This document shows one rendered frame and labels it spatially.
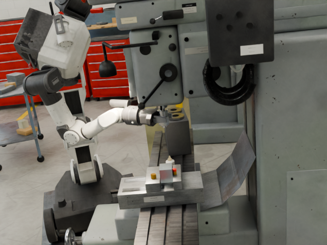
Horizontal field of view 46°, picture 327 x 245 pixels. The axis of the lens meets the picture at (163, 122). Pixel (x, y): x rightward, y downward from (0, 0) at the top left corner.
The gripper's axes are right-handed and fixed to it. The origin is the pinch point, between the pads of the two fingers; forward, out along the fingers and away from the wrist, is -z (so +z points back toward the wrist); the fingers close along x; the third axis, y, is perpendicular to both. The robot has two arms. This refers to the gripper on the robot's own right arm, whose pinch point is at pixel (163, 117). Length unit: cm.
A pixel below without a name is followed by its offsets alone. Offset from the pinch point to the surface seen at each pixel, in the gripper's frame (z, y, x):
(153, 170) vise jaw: 0.8, 19.5, -13.2
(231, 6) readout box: -38, -47, -24
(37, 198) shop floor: 185, 126, 89
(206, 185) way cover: -14.7, 36.8, 8.7
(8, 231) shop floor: 172, 126, 40
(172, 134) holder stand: 7.6, 18.6, 23.2
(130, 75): 10.1, -20.2, -6.0
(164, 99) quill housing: -5.7, -11.0, -8.5
